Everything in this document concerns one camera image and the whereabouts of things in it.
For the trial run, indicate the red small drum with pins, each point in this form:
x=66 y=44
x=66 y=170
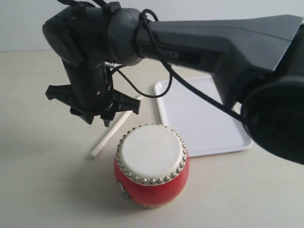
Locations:
x=151 y=165

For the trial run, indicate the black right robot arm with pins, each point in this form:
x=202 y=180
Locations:
x=251 y=69

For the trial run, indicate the white wooden drumstick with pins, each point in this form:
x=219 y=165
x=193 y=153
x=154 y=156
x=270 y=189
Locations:
x=98 y=148

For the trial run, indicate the white plastic tray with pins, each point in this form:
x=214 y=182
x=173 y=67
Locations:
x=205 y=129

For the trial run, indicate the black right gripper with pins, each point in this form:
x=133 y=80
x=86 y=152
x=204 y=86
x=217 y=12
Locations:
x=91 y=92

